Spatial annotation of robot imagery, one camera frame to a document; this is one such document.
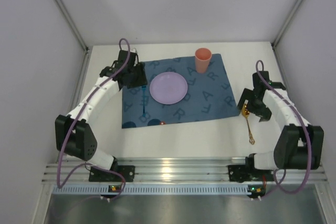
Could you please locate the gold ornate spoon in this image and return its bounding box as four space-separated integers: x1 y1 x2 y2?
241 103 255 145

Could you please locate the blue metallic fork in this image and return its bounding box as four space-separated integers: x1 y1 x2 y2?
142 85 146 117

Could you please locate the purple plastic plate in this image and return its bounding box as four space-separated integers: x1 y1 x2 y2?
150 72 188 105

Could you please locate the blue letter-print placemat cloth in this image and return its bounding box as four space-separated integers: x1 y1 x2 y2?
121 54 239 129

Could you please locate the orange plastic cup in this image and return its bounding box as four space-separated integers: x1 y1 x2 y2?
195 48 212 73

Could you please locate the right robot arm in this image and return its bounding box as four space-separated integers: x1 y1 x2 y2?
237 71 324 172

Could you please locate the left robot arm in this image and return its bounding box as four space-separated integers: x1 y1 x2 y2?
55 49 148 174

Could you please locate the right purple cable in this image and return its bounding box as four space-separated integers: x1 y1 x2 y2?
256 60 314 198

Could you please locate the aluminium mounting rail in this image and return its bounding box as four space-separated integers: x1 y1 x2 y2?
42 157 328 184

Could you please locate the left aluminium frame post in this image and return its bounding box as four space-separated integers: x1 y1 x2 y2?
54 0 88 52

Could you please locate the aluminium frame post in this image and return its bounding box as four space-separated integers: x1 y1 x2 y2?
271 0 305 50
54 0 88 52

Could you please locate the right aluminium frame post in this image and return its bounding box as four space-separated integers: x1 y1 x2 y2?
271 0 305 50

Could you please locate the perforated grey cable duct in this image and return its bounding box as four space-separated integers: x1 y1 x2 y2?
52 183 265 197

